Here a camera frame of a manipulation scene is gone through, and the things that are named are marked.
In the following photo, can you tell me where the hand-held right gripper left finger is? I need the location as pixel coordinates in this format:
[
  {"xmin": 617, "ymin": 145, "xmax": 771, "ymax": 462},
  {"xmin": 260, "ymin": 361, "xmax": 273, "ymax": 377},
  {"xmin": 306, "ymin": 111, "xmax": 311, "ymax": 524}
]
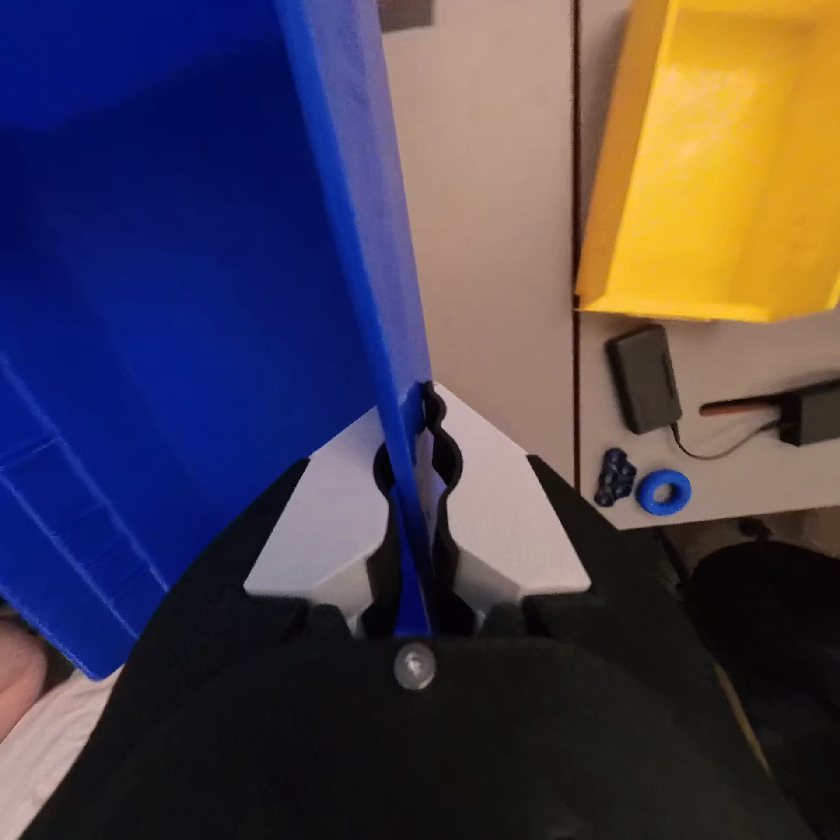
[{"xmin": 243, "ymin": 406, "xmax": 404, "ymax": 637}]

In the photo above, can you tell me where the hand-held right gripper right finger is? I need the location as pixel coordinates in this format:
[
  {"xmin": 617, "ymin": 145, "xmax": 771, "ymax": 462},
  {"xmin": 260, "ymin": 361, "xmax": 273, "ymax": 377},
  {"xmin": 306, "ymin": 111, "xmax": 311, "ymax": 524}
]
[{"xmin": 417, "ymin": 381, "xmax": 593, "ymax": 636}]

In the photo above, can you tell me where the blue plastic bin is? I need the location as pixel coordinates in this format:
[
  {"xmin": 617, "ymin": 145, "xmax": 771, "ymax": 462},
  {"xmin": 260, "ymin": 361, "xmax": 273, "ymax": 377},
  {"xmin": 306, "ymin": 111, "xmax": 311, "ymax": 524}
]
[{"xmin": 0, "ymin": 0, "xmax": 435, "ymax": 681}]

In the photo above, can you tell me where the person's left forearm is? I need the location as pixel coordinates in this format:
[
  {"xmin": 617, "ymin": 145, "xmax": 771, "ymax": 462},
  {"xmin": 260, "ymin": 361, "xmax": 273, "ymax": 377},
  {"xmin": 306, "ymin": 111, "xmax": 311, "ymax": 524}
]
[{"xmin": 0, "ymin": 617, "xmax": 50, "ymax": 746}]

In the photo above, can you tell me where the black adapter box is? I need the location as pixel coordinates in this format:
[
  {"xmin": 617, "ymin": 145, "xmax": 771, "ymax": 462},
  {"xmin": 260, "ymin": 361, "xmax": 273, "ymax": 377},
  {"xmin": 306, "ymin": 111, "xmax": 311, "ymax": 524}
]
[{"xmin": 779, "ymin": 379, "xmax": 840, "ymax": 448}]

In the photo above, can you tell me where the small dark blue object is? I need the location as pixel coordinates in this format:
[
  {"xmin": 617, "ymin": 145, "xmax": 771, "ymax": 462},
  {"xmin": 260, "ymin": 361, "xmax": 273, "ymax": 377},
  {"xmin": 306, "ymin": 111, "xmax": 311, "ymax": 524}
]
[{"xmin": 592, "ymin": 448, "xmax": 638, "ymax": 508}]

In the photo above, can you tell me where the thin dark rod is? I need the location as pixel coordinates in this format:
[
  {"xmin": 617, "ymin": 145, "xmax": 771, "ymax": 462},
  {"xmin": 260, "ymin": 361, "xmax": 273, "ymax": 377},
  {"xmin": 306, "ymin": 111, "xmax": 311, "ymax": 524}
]
[{"xmin": 699, "ymin": 395, "xmax": 788, "ymax": 419}]

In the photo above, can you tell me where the person's white clothing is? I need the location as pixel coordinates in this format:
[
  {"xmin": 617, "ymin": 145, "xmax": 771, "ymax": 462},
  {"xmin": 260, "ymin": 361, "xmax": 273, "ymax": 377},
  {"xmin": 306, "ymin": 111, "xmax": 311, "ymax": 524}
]
[{"xmin": 0, "ymin": 669, "xmax": 129, "ymax": 840}]

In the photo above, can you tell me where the yellow plastic bin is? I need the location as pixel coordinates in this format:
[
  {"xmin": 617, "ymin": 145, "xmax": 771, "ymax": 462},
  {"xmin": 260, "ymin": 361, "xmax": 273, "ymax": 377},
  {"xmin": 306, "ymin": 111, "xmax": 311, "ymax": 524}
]
[{"xmin": 574, "ymin": 0, "xmax": 840, "ymax": 324}]

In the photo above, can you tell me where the blue rubber ring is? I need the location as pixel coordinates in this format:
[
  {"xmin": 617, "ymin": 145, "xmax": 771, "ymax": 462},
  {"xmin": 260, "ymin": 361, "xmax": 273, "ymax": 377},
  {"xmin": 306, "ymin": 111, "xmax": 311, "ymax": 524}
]
[{"xmin": 634, "ymin": 469, "xmax": 693, "ymax": 517}]

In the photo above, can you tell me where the black adapter with cable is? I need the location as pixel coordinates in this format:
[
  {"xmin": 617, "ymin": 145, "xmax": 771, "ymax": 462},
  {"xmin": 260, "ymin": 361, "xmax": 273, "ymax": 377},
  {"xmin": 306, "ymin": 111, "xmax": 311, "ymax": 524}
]
[{"xmin": 605, "ymin": 325, "xmax": 684, "ymax": 435}]

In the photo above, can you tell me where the thin black cable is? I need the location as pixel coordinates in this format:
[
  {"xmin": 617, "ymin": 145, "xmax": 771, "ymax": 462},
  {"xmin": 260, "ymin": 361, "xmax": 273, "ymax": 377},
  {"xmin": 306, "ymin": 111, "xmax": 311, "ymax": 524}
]
[{"xmin": 668, "ymin": 420, "xmax": 788, "ymax": 462}]

